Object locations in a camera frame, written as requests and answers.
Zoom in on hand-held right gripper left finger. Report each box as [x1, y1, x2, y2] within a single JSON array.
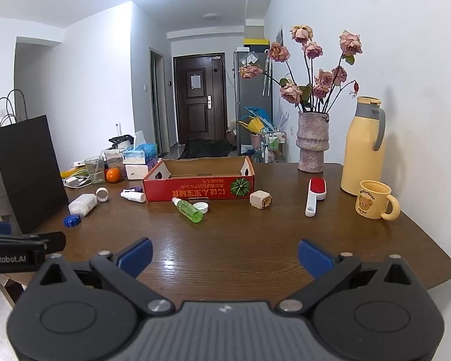
[[29, 238, 174, 317]]

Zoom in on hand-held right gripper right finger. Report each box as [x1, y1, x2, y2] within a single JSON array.
[[277, 239, 424, 315]]

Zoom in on white plastic bottle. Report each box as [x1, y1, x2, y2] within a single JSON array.
[[68, 193, 99, 218]]

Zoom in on red white lint brush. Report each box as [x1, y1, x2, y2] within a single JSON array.
[[305, 177, 327, 218]]

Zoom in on white plug adapter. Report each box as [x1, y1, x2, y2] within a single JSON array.
[[250, 190, 272, 210]]

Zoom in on red printed cardboard box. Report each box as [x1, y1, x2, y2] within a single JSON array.
[[143, 156, 256, 203]]

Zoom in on small white spray bottle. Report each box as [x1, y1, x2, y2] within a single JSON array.
[[120, 188, 147, 203]]

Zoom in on black paper bag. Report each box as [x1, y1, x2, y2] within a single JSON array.
[[0, 89, 69, 235]]

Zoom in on green spray bottle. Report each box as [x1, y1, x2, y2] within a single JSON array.
[[172, 197, 204, 224]]

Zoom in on yellow bag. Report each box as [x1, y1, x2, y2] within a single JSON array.
[[60, 168, 88, 180]]

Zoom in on yellow bear mug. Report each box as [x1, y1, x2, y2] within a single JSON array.
[[355, 180, 401, 221]]

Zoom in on purple tissue pack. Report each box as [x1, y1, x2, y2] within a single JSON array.
[[125, 158, 159, 181]]

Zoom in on glass cup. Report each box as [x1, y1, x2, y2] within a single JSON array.
[[84, 156, 106, 185]]

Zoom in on clear food container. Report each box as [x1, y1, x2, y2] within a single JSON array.
[[104, 148, 127, 177]]

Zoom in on blue tissue pack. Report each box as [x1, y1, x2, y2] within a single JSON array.
[[122, 131, 158, 165]]

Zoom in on yellow thermos jug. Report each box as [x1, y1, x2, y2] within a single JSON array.
[[340, 96, 387, 196]]

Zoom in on black device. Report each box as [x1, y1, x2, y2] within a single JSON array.
[[109, 134, 135, 150]]

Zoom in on pink ceramic vase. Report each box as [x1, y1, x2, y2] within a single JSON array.
[[296, 111, 331, 173]]

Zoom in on metal trolley rack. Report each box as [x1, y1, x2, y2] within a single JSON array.
[[260, 127, 288, 163]]

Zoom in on black folding chair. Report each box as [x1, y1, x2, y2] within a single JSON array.
[[178, 138, 236, 159]]

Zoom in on blue yellow plastic dustpans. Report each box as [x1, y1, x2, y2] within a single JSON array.
[[237, 106, 275, 136]]

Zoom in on dark brown door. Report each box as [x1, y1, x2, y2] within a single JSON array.
[[172, 53, 226, 147]]

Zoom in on grey refrigerator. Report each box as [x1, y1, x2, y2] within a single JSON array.
[[232, 48, 274, 156]]

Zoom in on bunch of dried pink roses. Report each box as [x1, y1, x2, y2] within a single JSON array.
[[239, 25, 364, 114]]

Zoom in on white folded umbrellas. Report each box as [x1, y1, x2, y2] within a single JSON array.
[[262, 50, 272, 97]]

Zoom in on white charger with cable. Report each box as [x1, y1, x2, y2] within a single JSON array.
[[63, 174, 91, 189]]

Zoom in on purple wall decoration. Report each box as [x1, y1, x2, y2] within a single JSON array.
[[275, 104, 289, 130]]

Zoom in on side door frame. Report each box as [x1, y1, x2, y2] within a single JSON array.
[[149, 47, 164, 155]]

